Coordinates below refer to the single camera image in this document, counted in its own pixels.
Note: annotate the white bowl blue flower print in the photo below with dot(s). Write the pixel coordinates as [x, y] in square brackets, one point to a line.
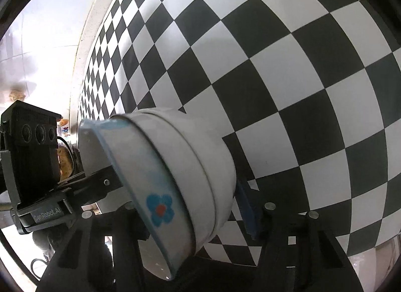
[159, 210]

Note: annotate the brown crusted frying pan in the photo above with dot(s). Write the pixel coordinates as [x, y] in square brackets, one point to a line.
[65, 160]

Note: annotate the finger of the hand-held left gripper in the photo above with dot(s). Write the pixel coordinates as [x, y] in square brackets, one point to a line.
[100, 183]

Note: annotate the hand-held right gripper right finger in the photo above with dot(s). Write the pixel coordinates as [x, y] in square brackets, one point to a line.
[247, 207]

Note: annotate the black white checkered tablecloth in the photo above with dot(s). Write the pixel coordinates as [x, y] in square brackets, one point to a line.
[266, 75]

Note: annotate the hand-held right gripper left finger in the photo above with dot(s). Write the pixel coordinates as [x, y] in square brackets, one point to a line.
[125, 232]

